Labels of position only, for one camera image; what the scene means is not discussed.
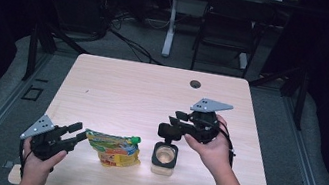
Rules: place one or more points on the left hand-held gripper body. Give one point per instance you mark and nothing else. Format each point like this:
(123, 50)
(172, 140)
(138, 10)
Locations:
(45, 143)

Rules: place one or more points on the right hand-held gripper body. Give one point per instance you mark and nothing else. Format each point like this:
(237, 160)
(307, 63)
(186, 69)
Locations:
(205, 128)

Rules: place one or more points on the yellow green spout pouch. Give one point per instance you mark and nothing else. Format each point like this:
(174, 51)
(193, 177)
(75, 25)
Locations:
(114, 150)

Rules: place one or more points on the clear square jar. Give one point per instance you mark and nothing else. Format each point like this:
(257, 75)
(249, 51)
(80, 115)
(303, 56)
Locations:
(164, 160)

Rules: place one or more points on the person's left hand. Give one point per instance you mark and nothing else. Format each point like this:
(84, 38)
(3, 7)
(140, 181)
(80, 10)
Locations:
(36, 170)

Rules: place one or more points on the person's right hand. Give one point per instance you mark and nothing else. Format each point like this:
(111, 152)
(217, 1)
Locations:
(216, 155)

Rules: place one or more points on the grey metal tab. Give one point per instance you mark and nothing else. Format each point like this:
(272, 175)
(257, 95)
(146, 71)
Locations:
(9, 164)

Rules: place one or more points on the black metal stand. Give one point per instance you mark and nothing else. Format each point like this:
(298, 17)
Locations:
(300, 101)
(32, 50)

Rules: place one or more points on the black folding chair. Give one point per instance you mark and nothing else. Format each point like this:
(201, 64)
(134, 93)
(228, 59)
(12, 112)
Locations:
(230, 32)

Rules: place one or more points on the dark equipment with red light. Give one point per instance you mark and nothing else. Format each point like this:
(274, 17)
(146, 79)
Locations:
(76, 0)

